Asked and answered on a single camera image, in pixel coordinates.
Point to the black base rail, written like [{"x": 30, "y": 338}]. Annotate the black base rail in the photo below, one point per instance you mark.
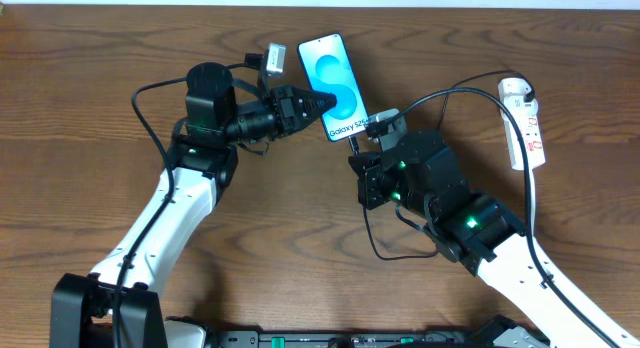
[{"x": 340, "y": 339}]

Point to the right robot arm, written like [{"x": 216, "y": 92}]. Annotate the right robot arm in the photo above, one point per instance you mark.
[{"x": 421, "y": 173}]

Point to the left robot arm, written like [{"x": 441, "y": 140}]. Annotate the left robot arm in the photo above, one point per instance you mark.
[{"x": 118, "y": 303}]

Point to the white power strip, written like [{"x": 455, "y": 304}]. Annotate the white power strip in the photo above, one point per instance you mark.
[{"x": 513, "y": 93}]

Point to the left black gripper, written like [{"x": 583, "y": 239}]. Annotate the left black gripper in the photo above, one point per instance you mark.
[{"x": 286, "y": 109}]

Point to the blue Galaxy smartphone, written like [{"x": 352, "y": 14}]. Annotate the blue Galaxy smartphone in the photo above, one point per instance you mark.
[{"x": 328, "y": 69}]

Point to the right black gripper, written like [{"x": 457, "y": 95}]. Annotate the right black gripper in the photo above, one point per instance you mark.
[{"x": 368, "y": 178}]

